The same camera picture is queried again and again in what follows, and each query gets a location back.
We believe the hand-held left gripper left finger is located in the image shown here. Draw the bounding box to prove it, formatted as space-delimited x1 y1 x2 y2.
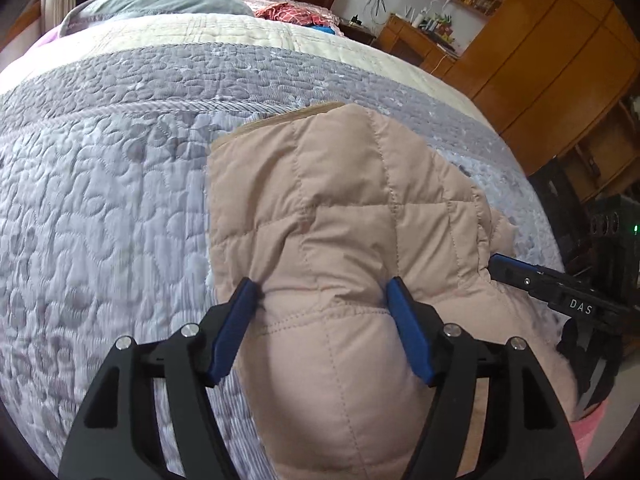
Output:
57 276 258 480

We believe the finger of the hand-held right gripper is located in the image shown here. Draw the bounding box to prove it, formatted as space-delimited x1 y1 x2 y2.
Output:
487 254 556 306

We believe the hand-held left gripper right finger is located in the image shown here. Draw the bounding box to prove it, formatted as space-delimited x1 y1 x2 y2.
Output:
386 276 586 480

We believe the tan quilted jacket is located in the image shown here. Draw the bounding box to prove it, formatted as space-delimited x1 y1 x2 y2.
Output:
206 101 581 480

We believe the grey floral quilted bedspread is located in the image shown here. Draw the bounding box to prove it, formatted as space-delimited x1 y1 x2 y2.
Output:
0 0 566 480

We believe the wooden wardrobe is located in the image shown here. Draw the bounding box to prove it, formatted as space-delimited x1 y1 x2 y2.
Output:
442 0 640 176

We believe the wooden desk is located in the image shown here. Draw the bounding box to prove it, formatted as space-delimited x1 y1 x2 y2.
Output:
375 12 461 76

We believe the dark nightstand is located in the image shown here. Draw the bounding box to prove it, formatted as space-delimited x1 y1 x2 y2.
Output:
340 17 378 46

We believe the red patterned cloth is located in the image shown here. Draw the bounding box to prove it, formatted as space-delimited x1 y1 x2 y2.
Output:
255 2 341 28

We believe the grey pillow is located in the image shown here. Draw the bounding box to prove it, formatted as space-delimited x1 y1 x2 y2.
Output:
60 0 256 36

